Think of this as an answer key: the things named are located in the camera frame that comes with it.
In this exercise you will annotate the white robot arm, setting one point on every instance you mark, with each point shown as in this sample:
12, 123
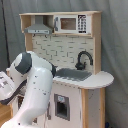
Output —
34, 72

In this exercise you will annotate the wooden toy kitchen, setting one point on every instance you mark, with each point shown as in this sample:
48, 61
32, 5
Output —
86, 98

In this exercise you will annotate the grey toy sink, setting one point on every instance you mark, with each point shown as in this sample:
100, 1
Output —
73, 74

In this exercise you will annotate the black toy faucet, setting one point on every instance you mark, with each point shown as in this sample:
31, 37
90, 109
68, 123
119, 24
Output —
84, 61

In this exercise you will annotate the grey ice dispenser panel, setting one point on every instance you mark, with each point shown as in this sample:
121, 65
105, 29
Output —
62, 107

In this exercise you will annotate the toy microwave oven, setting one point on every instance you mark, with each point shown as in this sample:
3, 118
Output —
76, 24

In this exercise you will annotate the grey range hood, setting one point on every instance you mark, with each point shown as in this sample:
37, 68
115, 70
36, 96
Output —
38, 27

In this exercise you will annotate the grey fridge door handle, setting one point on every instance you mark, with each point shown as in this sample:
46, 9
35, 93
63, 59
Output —
49, 112

